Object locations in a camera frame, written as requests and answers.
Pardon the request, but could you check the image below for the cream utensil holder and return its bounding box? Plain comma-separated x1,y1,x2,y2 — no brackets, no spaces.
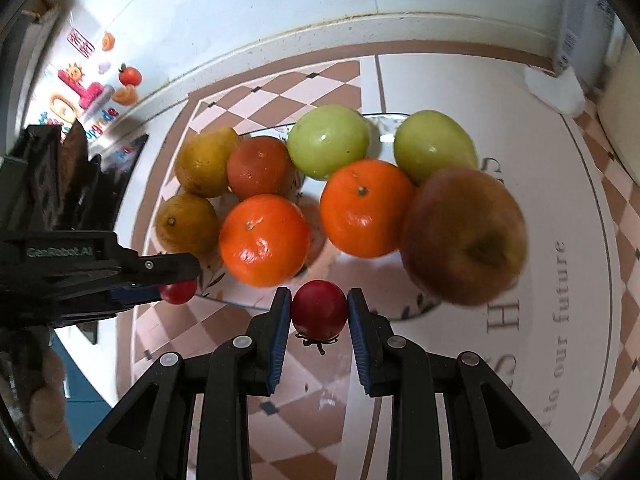
598,38,640,183

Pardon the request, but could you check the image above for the oval floral ceramic plate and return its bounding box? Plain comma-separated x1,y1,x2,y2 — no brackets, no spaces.
194,112,482,322

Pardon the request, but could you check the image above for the black frying pan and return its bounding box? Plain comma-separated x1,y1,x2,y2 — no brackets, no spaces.
54,120,101,231

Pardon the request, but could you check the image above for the black induction cooktop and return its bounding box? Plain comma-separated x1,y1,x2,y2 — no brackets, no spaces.
89,133,149,231

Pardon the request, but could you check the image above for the green apple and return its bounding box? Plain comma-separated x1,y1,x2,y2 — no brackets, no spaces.
394,110,478,184
286,104,370,180

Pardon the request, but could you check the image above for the dark red orange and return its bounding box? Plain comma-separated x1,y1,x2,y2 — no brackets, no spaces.
227,136,295,200

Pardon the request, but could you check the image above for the bright orange right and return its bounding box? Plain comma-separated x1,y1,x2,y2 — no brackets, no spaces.
320,159,416,259

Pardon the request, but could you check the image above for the bright orange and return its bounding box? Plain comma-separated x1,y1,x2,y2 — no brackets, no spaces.
320,159,416,259
219,194,311,288

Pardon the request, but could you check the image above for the silver gas canister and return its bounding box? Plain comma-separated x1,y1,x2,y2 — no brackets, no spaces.
553,0,615,86

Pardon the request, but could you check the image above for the bright orange front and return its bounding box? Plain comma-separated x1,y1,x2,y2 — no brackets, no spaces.
219,194,311,288

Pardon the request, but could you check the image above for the crumpled white tissue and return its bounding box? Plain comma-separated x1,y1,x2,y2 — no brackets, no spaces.
524,66,586,118

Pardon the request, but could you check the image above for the yellow lemon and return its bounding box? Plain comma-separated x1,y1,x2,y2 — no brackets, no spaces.
175,127,240,198
154,193,219,259

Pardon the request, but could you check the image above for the colourful wall sticker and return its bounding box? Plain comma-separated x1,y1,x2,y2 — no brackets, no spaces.
25,25,143,143

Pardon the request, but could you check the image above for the red cherry tomato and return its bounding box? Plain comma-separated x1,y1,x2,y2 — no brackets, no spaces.
158,280,198,304
291,280,348,356

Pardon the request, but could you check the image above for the brown red apple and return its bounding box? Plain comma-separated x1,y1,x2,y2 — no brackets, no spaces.
400,167,528,307

